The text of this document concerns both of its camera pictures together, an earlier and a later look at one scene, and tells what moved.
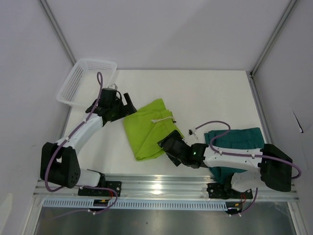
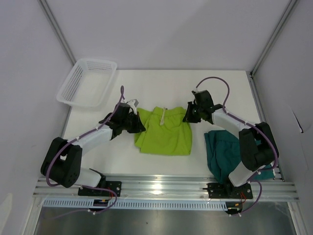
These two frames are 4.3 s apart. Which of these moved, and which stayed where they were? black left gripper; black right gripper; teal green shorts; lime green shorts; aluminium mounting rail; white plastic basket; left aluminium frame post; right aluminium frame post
Moved: black right gripper; black left gripper; lime green shorts
Stayed: teal green shorts; white plastic basket; aluminium mounting rail; right aluminium frame post; left aluminium frame post
